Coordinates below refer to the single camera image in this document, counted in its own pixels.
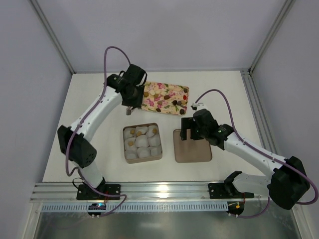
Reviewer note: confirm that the aluminium front rail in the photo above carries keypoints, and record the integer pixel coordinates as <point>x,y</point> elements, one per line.
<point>62,191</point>

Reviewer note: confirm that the floral tray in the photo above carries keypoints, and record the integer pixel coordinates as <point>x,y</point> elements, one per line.
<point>165,98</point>

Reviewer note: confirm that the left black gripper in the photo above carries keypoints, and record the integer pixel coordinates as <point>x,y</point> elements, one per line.
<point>133,98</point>

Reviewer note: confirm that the slotted cable duct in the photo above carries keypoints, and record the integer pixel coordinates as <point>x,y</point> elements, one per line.
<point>188,206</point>

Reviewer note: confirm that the left aluminium frame post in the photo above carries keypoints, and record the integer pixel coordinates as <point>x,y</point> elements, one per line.
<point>51,34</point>

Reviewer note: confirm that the gold tin box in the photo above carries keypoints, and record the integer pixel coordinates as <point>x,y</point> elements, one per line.
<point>147,147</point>

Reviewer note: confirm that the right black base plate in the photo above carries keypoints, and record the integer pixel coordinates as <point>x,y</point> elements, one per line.
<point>223,191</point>

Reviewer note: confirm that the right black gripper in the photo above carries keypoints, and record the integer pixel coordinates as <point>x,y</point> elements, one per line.
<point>188,128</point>

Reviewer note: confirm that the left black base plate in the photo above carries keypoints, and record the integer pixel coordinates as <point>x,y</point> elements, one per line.
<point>85,193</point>

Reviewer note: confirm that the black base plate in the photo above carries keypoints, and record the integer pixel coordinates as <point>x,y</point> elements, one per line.
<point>223,191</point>
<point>85,193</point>

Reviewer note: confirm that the metal tongs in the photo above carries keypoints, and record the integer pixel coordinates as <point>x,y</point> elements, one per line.
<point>129,111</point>

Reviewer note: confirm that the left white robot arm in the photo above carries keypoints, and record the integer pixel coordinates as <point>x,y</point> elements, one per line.
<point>75,140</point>

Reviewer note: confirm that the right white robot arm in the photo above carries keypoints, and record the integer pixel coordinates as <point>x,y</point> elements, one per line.
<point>284,180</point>

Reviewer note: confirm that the gold tin lid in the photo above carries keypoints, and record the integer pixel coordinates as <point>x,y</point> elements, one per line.
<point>189,150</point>

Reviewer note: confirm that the right aluminium frame rail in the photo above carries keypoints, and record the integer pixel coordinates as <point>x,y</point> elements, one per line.
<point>259,115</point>

